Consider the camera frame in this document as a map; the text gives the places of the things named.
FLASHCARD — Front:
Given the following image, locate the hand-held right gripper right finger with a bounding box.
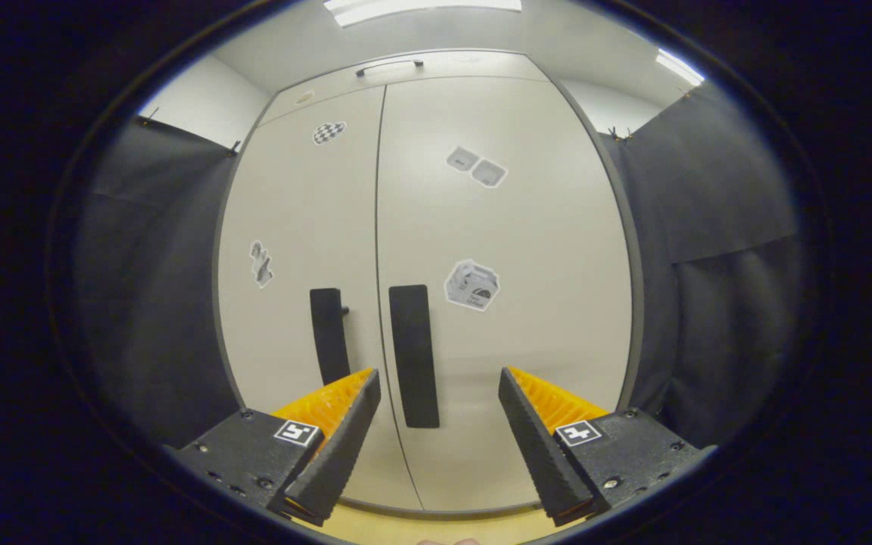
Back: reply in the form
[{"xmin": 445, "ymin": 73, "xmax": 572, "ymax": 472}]
[{"xmin": 497, "ymin": 366, "xmax": 712, "ymax": 528}]

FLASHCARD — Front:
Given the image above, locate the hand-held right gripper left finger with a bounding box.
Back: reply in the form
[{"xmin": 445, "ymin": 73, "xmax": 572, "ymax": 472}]
[{"xmin": 168, "ymin": 368, "xmax": 382, "ymax": 528}]

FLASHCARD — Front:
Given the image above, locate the beige double-door shoe cabinet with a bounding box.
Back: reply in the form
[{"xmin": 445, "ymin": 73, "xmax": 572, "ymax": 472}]
[{"xmin": 213, "ymin": 50, "xmax": 645, "ymax": 519}]

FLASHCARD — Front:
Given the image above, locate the black cabinet door handle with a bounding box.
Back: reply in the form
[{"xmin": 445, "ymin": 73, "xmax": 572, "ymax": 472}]
[
  {"xmin": 389, "ymin": 285, "xmax": 441, "ymax": 429},
  {"xmin": 310, "ymin": 288, "xmax": 351, "ymax": 387}
]

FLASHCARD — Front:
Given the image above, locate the beige cabinet door box sticker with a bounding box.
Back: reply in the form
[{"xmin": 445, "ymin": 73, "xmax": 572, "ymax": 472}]
[{"xmin": 375, "ymin": 76, "xmax": 645, "ymax": 514}]

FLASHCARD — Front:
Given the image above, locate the beige cabinet door checkered sticker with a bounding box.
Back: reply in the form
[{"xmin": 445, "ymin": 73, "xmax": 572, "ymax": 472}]
[{"xmin": 216, "ymin": 85, "xmax": 423, "ymax": 512}]

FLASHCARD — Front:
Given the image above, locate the beige cabinet drawer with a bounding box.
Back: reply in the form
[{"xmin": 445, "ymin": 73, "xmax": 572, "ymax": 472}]
[{"xmin": 258, "ymin": 51, "xmax": 550, "ymax": 126}]

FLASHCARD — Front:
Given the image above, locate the black backdrop cloth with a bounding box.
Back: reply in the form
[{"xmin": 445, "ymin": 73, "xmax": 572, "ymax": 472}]
[{"xmin": 73, "ymin": 79, "xmax": 804, "ymax": 455}]

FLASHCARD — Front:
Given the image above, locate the small ceiling light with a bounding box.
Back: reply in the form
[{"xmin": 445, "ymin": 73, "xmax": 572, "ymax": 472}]
[{"xmin": 656, "ymin": 49, "xmax": 705, "ymax": 86}]

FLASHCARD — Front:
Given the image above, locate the long ceiling light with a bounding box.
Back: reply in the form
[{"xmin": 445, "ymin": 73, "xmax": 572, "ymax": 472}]
[{"xmin": 322, "ymin": 0, "xmax": 524, "ymax": 27}]

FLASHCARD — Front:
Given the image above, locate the black drawer handle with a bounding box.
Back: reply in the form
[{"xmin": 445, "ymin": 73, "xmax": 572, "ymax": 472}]
[{"xmin": 355, "ymin": 60, "xmax": 424, "ymax": 77}]

